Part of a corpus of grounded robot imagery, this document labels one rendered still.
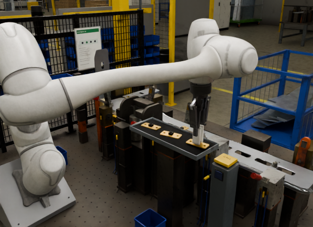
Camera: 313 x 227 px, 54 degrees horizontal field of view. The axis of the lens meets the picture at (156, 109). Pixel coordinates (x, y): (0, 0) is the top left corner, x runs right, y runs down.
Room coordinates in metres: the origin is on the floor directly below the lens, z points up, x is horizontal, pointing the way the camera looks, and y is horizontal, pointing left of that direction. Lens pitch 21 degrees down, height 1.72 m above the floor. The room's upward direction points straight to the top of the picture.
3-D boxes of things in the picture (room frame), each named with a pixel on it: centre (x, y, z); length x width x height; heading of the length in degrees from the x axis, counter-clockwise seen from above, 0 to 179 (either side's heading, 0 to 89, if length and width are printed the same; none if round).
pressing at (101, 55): (2.06, 0.37, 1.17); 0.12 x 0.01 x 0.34; 135
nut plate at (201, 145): (1.04, -0.16, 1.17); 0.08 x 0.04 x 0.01; 54
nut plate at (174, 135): (1.14, -0.06, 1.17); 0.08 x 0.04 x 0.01; 62
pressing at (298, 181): (1.52, -0.16, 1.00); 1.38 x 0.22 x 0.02; 45
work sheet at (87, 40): (2.32, 0.51, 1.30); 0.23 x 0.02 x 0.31; 135
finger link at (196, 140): (1.03, -0.15, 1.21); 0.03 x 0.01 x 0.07; 54
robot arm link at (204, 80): (1.04, -0.16, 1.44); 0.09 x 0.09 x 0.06
